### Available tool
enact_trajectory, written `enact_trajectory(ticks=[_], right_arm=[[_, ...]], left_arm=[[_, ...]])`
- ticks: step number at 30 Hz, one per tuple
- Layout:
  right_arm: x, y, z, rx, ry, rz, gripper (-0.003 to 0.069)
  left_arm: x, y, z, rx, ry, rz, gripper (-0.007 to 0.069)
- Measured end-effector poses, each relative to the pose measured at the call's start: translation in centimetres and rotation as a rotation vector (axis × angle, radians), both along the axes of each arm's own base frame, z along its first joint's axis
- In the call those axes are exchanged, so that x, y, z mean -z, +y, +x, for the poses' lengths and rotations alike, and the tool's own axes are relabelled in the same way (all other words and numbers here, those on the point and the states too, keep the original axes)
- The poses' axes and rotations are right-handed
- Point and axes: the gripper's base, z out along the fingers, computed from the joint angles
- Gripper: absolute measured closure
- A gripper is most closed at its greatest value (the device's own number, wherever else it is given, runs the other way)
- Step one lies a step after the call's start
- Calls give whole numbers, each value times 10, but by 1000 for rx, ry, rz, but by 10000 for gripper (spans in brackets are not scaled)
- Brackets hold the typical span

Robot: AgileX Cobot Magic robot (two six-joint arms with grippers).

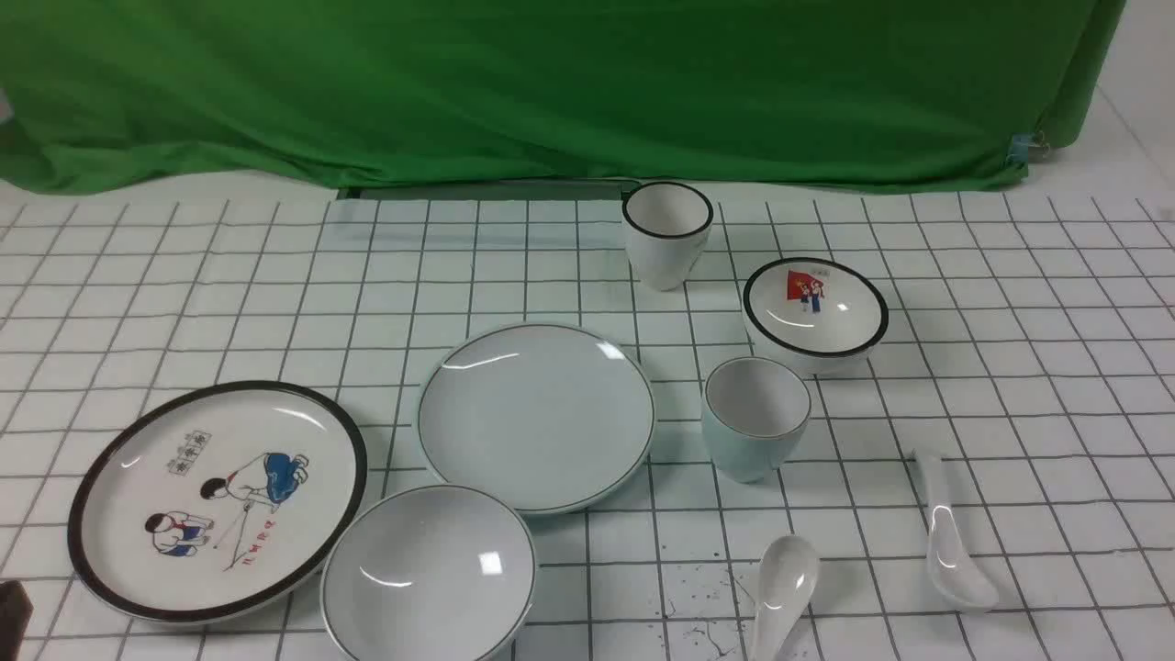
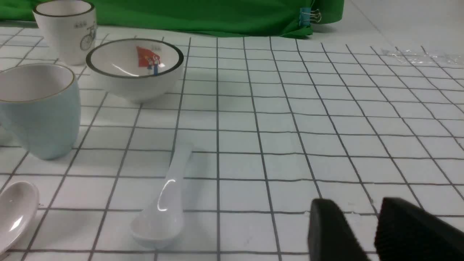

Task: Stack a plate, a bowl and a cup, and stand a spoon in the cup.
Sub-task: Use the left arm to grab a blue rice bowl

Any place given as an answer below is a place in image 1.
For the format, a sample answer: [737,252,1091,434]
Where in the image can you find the green backdrop cloth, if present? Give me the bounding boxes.
[1,1,1124,194]

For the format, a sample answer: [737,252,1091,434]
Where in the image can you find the black rimmed cartoon plate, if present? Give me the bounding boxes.
[67,380,368,626]

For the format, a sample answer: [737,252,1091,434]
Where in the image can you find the blue binder clip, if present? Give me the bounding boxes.
[1006,131,1053,164]

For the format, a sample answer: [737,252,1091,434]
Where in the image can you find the white black rimmed cup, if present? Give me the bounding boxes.
[622,183,714,290]

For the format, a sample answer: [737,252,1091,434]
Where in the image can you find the pale blue plain bowl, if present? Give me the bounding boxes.
[318,484,538,660]

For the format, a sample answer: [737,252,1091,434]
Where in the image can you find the small black rimmed cartoon bowl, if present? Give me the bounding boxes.
[740,256,889,376]

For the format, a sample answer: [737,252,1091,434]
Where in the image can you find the white grid tablecloth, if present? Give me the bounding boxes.
[0,191,1175,661]

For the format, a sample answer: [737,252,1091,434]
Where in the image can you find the white ceramic spoon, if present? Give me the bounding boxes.
[750,534,820,660]
[913,447,1000,612]

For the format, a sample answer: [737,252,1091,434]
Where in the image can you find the dark metal floor strip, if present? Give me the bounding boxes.
[336,177,642,201]

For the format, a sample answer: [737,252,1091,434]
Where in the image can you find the white ceramic spoon front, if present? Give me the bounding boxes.
[750,534,820,660]

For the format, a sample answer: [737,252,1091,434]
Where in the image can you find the pale blue plain plate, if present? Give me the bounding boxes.
[415,322,657,515]

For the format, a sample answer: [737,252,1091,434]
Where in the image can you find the dark brown corner object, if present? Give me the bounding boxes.
[0,580,34,660]

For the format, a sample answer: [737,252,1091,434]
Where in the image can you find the pale blue cup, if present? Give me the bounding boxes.
[701,356,811,484]

